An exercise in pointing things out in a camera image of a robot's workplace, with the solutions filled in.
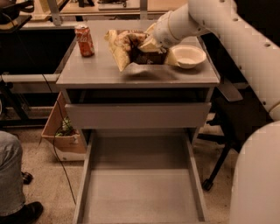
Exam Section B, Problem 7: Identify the black shoe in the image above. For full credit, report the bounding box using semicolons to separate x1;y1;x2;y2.
0;201;44;224

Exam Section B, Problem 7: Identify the open grey middle drawer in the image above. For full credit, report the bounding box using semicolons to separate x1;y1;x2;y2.
72;130;209;224

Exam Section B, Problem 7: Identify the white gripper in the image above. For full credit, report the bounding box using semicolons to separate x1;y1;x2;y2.
137;11;179;53

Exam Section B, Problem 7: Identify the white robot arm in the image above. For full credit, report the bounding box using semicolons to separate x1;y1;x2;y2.
139;0;280;224

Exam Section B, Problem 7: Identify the black office chair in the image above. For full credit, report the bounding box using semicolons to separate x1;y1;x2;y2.
197;0;280;192

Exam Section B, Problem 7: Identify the black floor cable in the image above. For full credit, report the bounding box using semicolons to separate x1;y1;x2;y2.
41;73;77;206

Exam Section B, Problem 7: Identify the white paper bowl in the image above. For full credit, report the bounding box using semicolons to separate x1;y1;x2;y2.
167;45;207;69

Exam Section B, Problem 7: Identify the cardboard box on floor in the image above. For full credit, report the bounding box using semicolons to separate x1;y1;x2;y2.
41;93;86;161

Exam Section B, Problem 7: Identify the grey drawer cabinet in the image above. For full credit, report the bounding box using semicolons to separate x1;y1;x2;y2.
55;19;221;152

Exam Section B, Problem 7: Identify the grey top drawer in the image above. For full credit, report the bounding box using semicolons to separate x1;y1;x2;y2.
66;102;211;130

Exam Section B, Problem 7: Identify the background wooden desk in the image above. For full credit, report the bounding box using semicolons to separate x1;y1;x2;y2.
17;0;227;30

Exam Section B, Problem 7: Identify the red soda can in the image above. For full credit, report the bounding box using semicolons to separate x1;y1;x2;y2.
75;24;95;57

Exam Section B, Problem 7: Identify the person's leg in jeans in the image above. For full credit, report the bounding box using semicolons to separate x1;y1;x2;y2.
0;131;25;216

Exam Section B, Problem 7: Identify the brown sea salt chip bag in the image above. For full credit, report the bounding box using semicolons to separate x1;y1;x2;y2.
104;24;171;72

